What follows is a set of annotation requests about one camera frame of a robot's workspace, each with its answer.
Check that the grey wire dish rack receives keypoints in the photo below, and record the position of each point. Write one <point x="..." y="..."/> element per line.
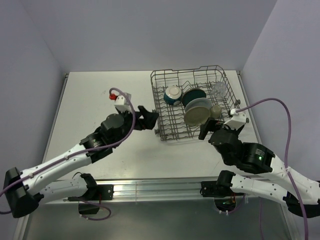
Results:
<point x="170" y="124"/>

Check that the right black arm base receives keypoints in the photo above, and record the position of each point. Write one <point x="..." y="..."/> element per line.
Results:
<point x="226" y="201"/>

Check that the olive ceramic mug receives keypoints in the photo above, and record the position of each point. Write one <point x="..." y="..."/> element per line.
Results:
<point x="215" y="111"/>

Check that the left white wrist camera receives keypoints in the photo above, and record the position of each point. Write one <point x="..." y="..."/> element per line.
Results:
<point x="120" y="103"/>

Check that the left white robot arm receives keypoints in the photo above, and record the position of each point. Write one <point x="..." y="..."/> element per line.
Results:
<point x="26" y="189"/>

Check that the aluminium mounting rail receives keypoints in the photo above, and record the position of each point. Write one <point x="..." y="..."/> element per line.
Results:
<point x="189" y="189"/>

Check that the clear glass tumbler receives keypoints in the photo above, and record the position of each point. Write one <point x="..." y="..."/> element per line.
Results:
<point x="219" y="89"/>

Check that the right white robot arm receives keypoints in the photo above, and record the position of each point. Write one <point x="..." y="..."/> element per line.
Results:
<point x="284" y="185"/>

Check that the teal ceramic plate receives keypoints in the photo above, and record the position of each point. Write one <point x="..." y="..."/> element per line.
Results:
<point x="191" y="95"/>

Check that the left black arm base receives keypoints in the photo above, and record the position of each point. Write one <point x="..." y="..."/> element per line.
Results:
<point x="91" y="204"/>

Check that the beige ceramic plate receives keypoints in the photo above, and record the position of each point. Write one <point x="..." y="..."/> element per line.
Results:
<point x="196" y="116"/>

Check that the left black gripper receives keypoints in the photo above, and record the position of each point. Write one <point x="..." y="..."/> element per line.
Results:
<point x="148" y="120"/>

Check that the teal white ceramic bowl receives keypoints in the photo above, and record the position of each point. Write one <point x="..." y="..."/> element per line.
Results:
<point x="172" y="95"/>

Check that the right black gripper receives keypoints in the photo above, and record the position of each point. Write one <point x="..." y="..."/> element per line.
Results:
<point x="210" y="124"/>

